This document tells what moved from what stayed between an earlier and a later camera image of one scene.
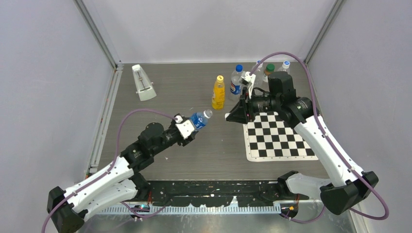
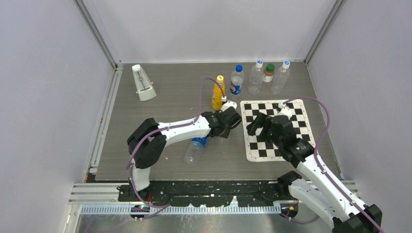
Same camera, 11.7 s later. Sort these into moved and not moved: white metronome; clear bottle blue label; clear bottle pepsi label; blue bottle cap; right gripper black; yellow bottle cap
Moved: right gripper black; clear bottle blue label
Not moved: clear bottle pepsi label; blue bottle cap; white metronome; yellow bottle cap
